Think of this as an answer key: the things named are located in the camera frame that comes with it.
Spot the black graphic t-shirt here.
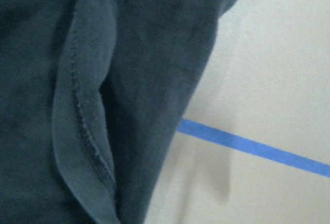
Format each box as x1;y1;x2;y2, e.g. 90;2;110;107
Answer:
1;0;237;223

